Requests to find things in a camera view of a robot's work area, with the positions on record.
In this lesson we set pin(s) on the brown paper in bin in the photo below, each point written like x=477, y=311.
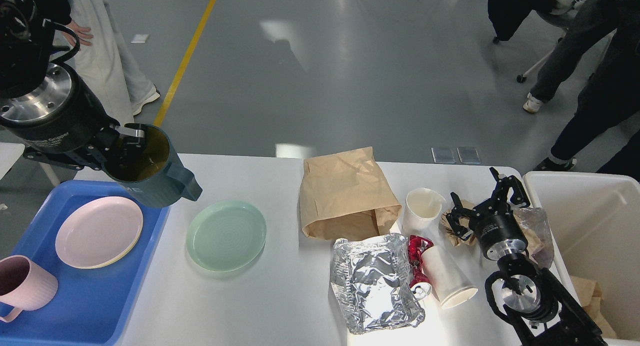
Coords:
x=590, y=295

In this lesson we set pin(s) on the crumpled aluminium foil tray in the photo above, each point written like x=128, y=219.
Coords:
x=370, y=281

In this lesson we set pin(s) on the right metal floor plate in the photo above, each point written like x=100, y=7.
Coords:
x=469, y=155

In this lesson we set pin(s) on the left metal floor plate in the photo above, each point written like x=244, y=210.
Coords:
x=443, y=155

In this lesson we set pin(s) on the lying white paper cup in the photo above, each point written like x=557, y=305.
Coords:
x=452, y=287

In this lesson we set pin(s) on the pink plate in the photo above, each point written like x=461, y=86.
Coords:
x=99, y=233

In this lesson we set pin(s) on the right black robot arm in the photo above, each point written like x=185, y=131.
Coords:
x=528, y=297

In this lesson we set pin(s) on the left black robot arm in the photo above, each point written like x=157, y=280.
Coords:
x=26, y=46

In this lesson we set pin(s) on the white plastic bin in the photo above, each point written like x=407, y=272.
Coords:
x=595, y=221

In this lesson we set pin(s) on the clear plastic bag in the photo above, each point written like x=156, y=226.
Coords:
x=534, y=224

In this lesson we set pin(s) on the crumpled brown paper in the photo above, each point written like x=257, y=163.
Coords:
x=447, y=229

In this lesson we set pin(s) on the upright white paper cup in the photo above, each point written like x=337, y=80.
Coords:
x=423, y=210

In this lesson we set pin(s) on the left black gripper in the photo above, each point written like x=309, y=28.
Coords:
x=61, y=116

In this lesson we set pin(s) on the red crumpled wrapper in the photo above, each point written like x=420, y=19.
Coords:
x=416, y=246

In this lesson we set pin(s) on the chair with black jacket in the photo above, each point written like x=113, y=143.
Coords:
x=506, y=16

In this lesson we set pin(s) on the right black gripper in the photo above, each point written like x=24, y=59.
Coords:
x=493, y=221

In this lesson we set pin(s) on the white side table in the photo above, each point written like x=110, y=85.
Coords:
x=10, y=153

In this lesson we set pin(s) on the brown paper bag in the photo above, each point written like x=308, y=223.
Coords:
x=346, y=195

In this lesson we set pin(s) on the person in dark trousers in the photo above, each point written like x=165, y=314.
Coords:
x=594, y=20

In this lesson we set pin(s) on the blue-grey HOME mug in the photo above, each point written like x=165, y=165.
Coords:
x=156, y=178

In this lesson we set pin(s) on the pink ribbed mug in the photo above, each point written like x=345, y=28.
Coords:
x=24, y=285

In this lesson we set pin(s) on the metal floor plate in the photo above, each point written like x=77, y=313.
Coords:
x=469, y=155
x=443, y=155

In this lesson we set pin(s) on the person in light trousers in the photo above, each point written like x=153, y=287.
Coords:
x=103, y=61

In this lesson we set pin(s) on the person in black trousers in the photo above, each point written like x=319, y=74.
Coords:
x=609, y=98

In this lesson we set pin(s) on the green plate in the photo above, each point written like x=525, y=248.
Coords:
x=226, y=236

